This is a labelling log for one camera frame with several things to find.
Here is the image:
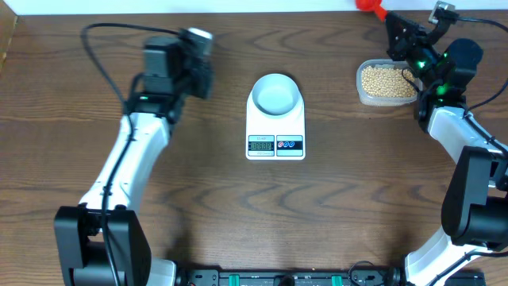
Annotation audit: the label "red measuring scoop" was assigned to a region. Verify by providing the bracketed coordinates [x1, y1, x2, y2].
[355, 0, 388, 22]

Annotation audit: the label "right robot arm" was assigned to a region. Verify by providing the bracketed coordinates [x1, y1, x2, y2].
[383, 2, 507, 285]

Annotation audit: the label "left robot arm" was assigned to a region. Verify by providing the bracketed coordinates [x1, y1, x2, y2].
[54, 28, 214, 286]

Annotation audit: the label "pale grey bowl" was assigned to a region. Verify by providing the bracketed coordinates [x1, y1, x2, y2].
[252, 73, 302, 116]

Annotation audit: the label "white digital kitchen scale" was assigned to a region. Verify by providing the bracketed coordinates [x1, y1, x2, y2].
[245, 91, 306, 160]

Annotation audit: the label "clear plastic container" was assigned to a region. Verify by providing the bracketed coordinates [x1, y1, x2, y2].
[356, 59, 423, 106]

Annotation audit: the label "soybeans in container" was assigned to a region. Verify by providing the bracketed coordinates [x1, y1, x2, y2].
[361, 66, 417, 98]

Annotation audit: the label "brown cardboard box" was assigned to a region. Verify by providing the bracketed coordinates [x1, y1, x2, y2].
[0, 0, 18, 70]

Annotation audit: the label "right black cable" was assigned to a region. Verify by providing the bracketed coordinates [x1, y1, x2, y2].
[454, 15, 508, 116]

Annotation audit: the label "black cable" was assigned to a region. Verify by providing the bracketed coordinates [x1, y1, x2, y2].
[454, 15, 508, 116]
[79, 22, 182, 286]

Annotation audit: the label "left black cable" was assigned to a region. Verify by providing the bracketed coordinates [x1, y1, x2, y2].
[79, 22, 182, 286]

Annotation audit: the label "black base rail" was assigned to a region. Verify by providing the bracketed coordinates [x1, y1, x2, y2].
[174, 268, 487, 286]

